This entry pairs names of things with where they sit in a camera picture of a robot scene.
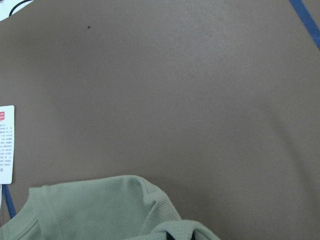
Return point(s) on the green long-sleeve shirt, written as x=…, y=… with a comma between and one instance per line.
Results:
x=124, y=207

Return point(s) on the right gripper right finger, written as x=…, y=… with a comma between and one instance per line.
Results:
x=193, y=237

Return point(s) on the white shirt price tag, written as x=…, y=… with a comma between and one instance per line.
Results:
x=7, y=143

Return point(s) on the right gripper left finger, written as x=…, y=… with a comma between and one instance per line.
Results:
x=169, y=236

